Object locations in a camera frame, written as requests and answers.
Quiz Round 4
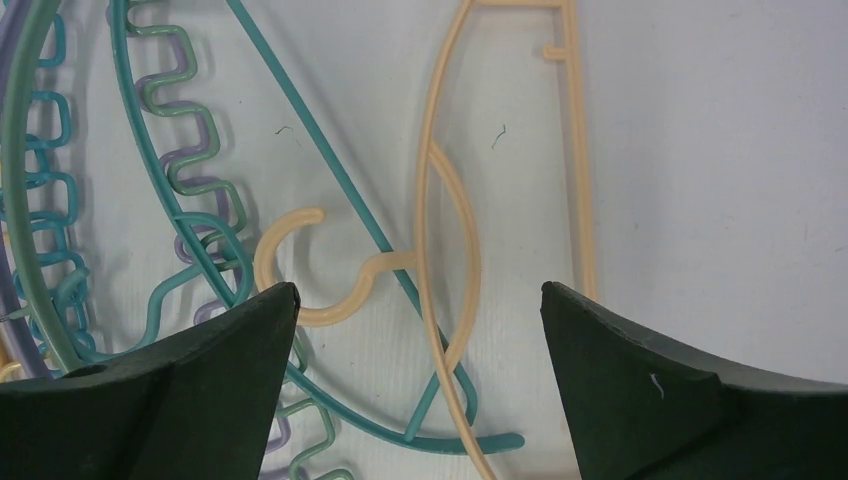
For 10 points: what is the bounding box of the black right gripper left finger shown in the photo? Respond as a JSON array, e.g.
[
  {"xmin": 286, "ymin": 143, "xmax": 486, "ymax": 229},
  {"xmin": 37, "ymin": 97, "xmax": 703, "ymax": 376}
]
[{"xmin": 0, "ymin": 281, "xmax": 301, "ymax": 480}]

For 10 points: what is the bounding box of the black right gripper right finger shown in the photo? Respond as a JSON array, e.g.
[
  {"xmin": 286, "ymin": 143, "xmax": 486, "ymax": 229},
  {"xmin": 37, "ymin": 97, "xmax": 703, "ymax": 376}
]
[{"xmin": 540, "ymin": 281, "xmax": 847, "ymax": 479}]

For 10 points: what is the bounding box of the purple wavy hanger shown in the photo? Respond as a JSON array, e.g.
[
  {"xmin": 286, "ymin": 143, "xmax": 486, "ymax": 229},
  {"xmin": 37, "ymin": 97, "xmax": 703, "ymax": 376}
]
[{"xmin": 1, "ymin": 1, "xmax": 299, "ymax": 479}]

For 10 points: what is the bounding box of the teal plastic hanger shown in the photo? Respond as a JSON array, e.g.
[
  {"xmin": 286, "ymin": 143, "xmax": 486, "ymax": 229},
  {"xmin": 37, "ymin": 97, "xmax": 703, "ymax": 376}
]
[{"xmin": 106, "ymin": 1, "xmax": 525, "ymax": 467}]

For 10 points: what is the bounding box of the beige plastic hanger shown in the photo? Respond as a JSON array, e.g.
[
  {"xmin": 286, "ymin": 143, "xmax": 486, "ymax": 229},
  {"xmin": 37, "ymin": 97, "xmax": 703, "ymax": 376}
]
[{"xmin": 237, "ymin": 1, "xmax": 598, "ymax": 479}]

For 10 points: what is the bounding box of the green wavy hanger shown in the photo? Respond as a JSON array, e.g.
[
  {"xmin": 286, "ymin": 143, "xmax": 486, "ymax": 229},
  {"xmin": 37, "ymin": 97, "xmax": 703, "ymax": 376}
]
[{"xmin": 0, "ymin": 0, "xmax": 356, "ymax": 480}]

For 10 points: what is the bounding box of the blue wavy hanger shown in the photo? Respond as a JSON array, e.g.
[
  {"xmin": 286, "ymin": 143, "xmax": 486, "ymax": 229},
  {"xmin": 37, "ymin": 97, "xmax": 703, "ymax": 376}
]
[{"xmin": 1, "ymin": 85, "xmax": 96, "ymax": 376}]

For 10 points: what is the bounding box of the yellow wavy hanger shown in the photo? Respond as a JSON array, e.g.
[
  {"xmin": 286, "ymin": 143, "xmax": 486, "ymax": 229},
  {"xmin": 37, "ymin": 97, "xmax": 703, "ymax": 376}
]
[{"xmin": 0, "ymin": 345, "xmax": 22, "ymax": 383}]

